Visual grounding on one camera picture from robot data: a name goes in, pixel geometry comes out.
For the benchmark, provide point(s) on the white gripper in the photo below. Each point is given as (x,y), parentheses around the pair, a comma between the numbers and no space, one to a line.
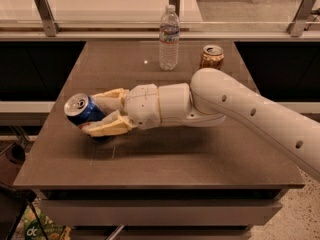
(142,105)

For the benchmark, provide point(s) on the blue pepsi can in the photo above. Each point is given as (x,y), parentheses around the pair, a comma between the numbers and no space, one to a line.
(80,108)

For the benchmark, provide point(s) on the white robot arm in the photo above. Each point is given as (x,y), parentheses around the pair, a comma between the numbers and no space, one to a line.
(207,100)

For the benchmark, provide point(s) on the orange lacroix can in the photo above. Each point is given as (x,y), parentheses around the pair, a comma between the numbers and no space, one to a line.
(212,57)

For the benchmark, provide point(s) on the clear plastic water bottle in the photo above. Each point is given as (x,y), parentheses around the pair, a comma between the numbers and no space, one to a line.
(169,33)

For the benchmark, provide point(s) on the green snack bag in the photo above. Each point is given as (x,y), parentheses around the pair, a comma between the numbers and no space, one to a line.
(38,226)

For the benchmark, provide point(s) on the left metal railing bracket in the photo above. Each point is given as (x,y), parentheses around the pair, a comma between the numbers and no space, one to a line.
(49,25)

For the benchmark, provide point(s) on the metal railing bracket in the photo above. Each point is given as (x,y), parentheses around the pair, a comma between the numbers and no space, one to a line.
(175,2)
(297,25)
(49,25)

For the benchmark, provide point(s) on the middle metal railing bracket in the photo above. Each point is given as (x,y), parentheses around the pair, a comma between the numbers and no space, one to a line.
(175,2)

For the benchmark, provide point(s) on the black chair frame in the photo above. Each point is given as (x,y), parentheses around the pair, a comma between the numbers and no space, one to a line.
(13,203)

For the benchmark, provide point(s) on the right metal railing bracket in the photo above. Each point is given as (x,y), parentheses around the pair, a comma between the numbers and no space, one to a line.
(297,25)

